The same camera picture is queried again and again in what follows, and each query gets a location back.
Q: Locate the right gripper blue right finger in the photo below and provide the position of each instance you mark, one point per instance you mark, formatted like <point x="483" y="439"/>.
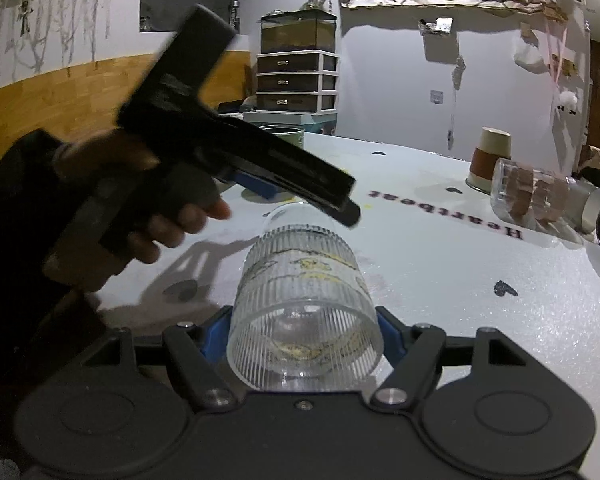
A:
<point x="414" y="353"/>

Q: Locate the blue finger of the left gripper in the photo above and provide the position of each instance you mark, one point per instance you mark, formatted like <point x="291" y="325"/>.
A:
<point x="254" y="184"/>

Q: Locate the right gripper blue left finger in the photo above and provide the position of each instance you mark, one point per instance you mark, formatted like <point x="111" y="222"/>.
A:
<point x="192" y="354"/>

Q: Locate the clear ribbed glass cup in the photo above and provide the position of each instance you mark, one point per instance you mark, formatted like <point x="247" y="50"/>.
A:
<point x="303" y="318"/>

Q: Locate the brown and beige paper cup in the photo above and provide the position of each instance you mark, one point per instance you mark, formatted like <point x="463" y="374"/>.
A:
<point x="493" y="145"/>

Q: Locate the silver metal cup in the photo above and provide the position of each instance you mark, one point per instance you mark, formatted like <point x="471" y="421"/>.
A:
<point x="582" y="205"/>

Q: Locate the person's left hand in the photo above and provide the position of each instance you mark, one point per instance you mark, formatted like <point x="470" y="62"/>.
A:
<point x="81" y="262"/>

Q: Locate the white drawer unit dark drawers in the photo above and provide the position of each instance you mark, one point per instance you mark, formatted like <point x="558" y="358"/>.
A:
<point x="297" y="81"/>

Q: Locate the glass fish tank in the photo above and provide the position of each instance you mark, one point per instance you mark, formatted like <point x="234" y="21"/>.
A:
<point x="312" y="29"/>

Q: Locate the clear glass with brown pattern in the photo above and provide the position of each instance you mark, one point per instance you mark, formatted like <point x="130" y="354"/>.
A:
<point x="521" y="191"/>

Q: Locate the white macrame wall hanging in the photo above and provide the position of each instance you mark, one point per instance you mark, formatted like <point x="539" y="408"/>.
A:
<point x="37" y="36"/>

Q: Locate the white wall socket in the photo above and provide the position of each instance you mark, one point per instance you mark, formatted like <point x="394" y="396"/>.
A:
<point x="436" y="97"/>

